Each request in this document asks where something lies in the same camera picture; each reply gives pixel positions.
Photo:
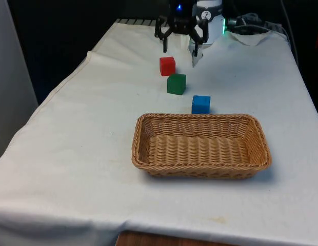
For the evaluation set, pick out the green cube block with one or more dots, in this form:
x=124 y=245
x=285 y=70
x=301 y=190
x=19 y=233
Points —
x=176 y=84

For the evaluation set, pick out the blue cube block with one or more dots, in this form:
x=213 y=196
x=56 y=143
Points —
x=200 y=105

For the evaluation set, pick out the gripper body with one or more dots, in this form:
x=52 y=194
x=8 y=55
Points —
x=181 y=18

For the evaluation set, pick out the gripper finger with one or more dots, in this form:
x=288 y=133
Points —
x=165 y=42
x=203 y=30

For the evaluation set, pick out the red cube block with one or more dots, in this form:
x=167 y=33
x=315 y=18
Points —
x=167 y=67

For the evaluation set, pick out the wicker basket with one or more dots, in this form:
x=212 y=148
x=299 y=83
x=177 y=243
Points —
x=200 y=151

